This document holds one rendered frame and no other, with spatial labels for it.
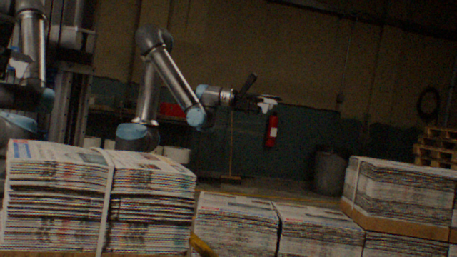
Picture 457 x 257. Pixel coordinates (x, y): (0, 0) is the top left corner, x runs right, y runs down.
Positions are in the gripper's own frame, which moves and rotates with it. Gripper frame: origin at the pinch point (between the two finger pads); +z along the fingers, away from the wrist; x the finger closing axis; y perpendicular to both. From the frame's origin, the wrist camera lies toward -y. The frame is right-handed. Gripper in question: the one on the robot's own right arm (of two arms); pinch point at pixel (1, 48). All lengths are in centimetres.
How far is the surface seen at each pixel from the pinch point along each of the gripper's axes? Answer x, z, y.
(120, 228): -28, 33, 30
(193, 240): -56, 10, 35
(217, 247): -83, -25, 43
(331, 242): -117, -9, 31
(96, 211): -22.3, 32.4, 27.4
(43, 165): -9.9, 31.8, 20.5
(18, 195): -7.3, 31.1, 27.1
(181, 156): -304, -595, 48
